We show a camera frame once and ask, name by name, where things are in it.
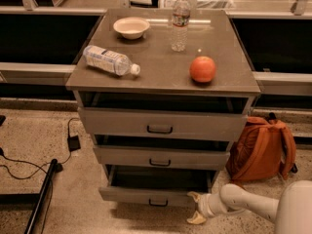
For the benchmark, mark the red apple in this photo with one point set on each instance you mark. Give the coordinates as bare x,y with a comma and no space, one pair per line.
202,69

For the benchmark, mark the grey top drawer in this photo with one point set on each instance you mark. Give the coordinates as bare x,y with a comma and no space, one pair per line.
163,124

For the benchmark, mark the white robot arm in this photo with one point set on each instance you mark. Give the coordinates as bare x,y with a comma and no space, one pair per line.
290,214

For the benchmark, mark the grey drawer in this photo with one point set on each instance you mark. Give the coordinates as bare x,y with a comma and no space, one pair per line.
156,187
161,158
163,124

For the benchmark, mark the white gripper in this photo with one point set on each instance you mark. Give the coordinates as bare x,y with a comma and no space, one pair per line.
204,205

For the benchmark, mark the grey bottom drawer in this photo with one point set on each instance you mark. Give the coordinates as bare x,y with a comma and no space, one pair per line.
156,187

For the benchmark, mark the upright clear water bottle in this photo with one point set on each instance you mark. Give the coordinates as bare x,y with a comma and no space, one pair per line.
180,21

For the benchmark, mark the grey middle drawer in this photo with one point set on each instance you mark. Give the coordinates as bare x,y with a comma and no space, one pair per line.
161,158

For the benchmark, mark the black stand leg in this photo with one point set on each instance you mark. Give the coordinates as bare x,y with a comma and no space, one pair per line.
37,201

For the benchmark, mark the black power adapter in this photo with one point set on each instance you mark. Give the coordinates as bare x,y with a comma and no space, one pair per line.
73,143

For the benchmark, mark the lying clear water bottle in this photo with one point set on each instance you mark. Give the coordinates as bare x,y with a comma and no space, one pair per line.
110,61

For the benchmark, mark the orange backpack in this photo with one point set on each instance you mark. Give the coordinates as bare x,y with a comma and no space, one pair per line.
265,148

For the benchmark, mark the grey drawer cabinet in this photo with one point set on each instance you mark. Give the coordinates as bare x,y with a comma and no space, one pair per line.
164,82

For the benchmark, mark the white paper bowl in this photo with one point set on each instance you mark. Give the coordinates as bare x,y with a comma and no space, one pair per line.
131,28

